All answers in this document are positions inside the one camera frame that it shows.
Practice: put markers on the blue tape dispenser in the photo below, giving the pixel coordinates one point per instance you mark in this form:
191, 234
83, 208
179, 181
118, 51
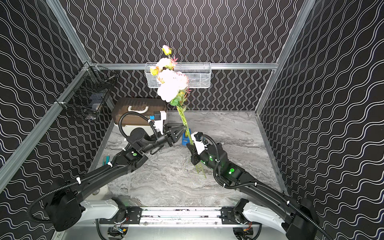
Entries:
185, 139

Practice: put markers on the black wire basket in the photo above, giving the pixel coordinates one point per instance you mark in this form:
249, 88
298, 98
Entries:
90, 95

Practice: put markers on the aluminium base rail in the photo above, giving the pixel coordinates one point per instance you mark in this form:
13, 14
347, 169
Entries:
186, 217

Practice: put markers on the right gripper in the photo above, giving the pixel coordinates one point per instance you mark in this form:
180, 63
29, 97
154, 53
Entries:
194, 154

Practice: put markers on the white wire basket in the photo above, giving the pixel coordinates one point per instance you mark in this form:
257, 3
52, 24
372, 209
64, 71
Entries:
199, 74

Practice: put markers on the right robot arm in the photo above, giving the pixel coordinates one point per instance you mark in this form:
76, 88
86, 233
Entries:
298, 220

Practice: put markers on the pink flower bouquet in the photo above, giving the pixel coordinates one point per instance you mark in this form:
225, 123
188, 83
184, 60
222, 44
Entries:
174, 85

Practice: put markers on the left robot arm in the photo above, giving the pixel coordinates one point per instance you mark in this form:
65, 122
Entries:
61, 206

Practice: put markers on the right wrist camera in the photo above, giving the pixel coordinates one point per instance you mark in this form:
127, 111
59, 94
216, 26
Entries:
198, 142

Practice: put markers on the teal handled tool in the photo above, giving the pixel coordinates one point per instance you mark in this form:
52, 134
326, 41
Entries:
106, 160

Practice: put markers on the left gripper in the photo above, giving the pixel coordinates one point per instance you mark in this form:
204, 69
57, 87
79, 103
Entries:
169, 137

